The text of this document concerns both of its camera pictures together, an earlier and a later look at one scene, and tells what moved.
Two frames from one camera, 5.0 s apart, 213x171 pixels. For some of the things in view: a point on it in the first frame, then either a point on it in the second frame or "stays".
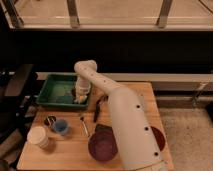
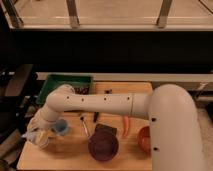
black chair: [18, 102] stays
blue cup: [61, 126] stays
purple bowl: [102, 145] stays
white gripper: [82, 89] to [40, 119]
